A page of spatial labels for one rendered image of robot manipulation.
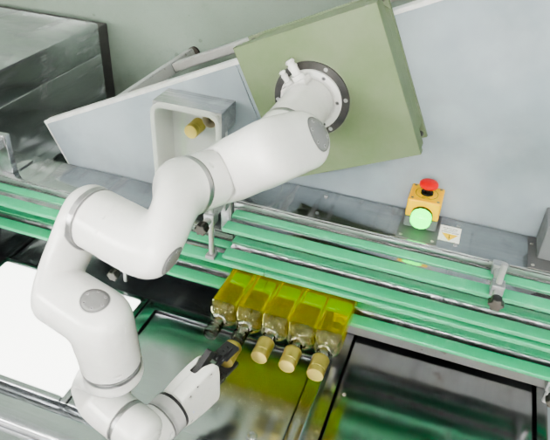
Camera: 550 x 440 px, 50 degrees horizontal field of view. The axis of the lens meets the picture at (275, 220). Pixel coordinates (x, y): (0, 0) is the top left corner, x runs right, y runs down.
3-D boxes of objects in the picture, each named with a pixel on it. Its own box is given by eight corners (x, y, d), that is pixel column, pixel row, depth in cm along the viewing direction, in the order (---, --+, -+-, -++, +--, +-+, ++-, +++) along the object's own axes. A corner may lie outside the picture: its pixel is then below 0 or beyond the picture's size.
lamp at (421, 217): (409, 222, 128) (407, 229, 125) (412, 204, 125) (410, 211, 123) (429, 226, 126) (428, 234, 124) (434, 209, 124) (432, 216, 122)
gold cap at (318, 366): (327, 353, 115) (321, 369, 112) (331, 367, 117) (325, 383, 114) (311, 351, 117) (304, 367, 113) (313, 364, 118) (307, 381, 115)
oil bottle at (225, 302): (244, 267, 144) (207, 326, 127) (244, 248, 140) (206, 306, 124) (266, 272, 142) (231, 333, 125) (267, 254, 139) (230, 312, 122)
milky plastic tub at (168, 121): (172, 170, 152) (155, 187, 145) (167, 87, 139) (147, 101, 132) (235, 184, 147) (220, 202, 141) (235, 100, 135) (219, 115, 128)
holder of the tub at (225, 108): (175, 187, 155) (160, 202, 149) (168, 87, 139) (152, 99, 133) (235, 202, 151) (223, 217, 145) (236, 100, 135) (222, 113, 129)
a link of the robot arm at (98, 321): (189, 316, 88) (116, 273, 94) (178, 209, 74) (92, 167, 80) (110, 396, 78) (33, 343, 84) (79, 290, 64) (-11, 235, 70)
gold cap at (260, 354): (257, 346, 121) (250, 360, 118) (258, 333, 119) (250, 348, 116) (273, 351, 120) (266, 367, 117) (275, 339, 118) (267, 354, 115)
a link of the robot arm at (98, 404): (154, 354, 83) (168, 429, 97) (92, 310, 89) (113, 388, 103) (108, 396, 78) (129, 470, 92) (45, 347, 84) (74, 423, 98)
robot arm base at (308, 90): (263, 72, 119) (231, 101, 107) (314, 44, 112) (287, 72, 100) (301, 136, 124) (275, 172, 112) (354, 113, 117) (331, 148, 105)
